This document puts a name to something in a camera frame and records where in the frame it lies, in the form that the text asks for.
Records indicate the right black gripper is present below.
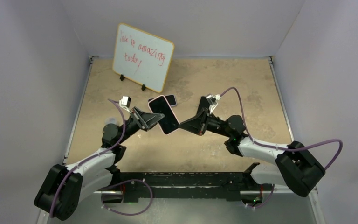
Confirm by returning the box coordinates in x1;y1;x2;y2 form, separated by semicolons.
178;108;232;138

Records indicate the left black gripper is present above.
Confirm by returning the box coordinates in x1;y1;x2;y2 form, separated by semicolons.
117;107;165;145

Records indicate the pink phone case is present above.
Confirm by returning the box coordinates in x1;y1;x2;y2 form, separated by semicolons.
147;95;180;136

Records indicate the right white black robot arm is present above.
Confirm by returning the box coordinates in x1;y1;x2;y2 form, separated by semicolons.
179;97;326;197

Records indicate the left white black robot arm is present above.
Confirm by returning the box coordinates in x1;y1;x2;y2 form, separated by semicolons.
34;107;165;221

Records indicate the phone in clear case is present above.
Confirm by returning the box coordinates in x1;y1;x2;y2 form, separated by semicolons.
148;94;178;110

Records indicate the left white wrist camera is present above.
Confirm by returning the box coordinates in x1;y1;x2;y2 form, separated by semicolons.
119;96;131;113

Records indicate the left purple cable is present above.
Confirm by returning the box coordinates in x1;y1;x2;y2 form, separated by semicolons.
49;98;127;218

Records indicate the white whiteboard with yellow frame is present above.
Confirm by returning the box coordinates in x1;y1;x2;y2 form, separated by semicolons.
112;23;175;93

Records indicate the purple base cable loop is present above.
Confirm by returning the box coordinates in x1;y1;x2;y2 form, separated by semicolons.
100;178;154;217

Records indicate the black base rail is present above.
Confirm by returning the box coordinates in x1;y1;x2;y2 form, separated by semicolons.
112;172;263;202

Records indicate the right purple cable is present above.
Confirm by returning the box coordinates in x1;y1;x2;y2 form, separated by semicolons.
219;87;343;171

